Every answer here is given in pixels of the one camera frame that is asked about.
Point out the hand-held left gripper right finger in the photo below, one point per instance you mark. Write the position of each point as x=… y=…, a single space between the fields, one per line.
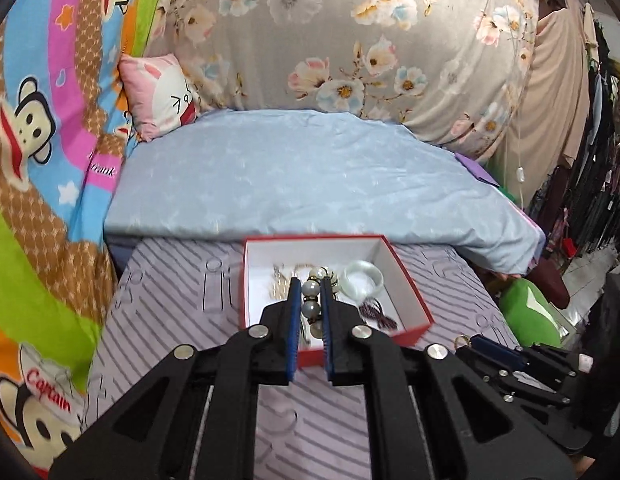
x=328 y=332

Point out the grey floral sheet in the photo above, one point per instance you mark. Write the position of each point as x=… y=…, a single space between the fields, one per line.
x=350 y=35

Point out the red cardboard box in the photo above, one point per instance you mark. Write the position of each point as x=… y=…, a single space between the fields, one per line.
x=415 y=305

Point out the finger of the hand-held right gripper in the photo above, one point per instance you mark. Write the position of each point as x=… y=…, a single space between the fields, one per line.
x=510 y=385
x=497 y=354

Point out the dark red cushion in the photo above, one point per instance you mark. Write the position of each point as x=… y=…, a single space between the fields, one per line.
x=552 y=282

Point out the rack of hanging clothes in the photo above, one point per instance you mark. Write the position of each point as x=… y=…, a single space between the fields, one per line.
x=602 y=160

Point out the pink cat pillow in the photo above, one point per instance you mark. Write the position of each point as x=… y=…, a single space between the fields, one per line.
x=160 y=95

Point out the pale jade bangle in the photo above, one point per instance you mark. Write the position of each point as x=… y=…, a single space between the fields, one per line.
x=362 y=280

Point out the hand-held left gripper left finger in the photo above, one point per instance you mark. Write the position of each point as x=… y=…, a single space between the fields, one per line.
x=292 y=332

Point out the cartoon monkey blanket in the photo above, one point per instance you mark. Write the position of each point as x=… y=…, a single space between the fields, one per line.
x=45 y=160

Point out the beige hanging cloth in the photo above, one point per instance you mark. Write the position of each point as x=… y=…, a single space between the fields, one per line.
x=557 y=85

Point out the light blue quilt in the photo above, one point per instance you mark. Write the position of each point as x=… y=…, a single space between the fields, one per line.
x=300 y=180

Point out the purple cloth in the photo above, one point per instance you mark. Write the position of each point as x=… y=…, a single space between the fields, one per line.
x=477 y=167

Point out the lilac striped bed sheet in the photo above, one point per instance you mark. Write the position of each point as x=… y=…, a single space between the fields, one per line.
x=180 y=305

